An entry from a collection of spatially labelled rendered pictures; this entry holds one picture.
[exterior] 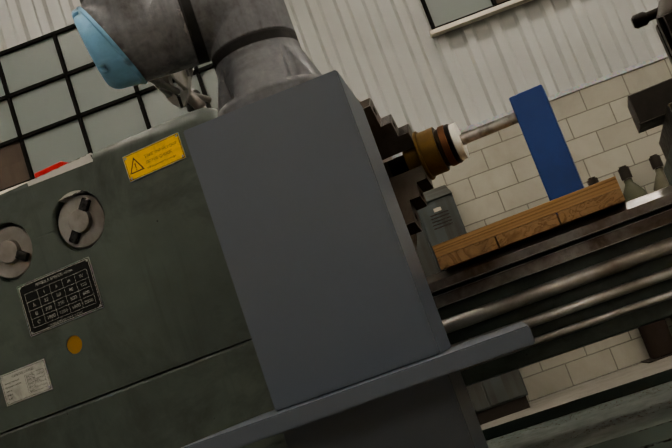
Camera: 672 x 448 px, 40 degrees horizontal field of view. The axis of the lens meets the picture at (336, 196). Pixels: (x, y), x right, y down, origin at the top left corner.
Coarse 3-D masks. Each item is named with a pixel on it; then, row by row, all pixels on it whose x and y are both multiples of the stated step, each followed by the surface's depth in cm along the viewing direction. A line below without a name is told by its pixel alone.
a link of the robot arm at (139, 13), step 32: (96, 0) 117; (128, 0) 116; (160, 0) 117; (96, 32) 116; (128, 32) 116; (160, 32) 116; (96, 64) 117; (128, 64) 117; (160, 64) 119; (192, 64) 121
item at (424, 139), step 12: (420, 132) 166; (432, 132) 165; (444, 132) 163; (420, 144) 164; (432, 144) 163; (444, 144) 163; (408, 156) 165; (420, 156) 163; (432, 156) 163; (444, 156) 164; (456, 156) 163; (408, 168) 166; (432, 168) 164; (444, 168) 165
